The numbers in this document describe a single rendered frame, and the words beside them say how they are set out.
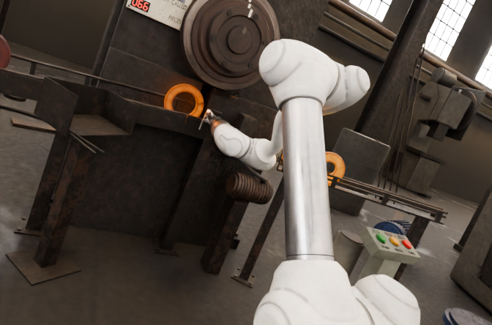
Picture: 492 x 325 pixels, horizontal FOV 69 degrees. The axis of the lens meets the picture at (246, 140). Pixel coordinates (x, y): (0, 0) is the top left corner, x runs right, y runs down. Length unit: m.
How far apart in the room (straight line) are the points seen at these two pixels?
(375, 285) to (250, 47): 1.13
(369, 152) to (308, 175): 3.39
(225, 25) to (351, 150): 2.83
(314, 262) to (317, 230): 0.07
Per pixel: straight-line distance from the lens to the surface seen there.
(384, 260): 1.55
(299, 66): 0.89
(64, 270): 1.67
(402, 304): 0.88
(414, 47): 5.95
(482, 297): 3.67
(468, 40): 12.55
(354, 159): 4.17
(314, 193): 0.79
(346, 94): 1.02
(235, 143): 1.38
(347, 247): 1.63
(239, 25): 1.64
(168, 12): 1.78
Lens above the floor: 0.97
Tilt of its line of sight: 9 degrees down
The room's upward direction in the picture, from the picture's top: 22 degrees clockwise
